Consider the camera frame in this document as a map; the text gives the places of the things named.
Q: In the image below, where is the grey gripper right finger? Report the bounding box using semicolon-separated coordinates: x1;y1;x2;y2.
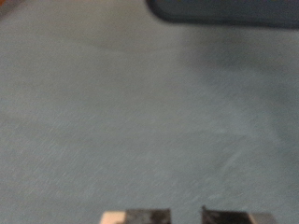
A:
200;204;278;224

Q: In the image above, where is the black Keurig coffee machine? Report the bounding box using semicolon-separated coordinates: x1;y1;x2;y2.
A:
0;0;299;224

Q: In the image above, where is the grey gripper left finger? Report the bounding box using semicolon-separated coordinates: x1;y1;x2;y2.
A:
101;207;172;224

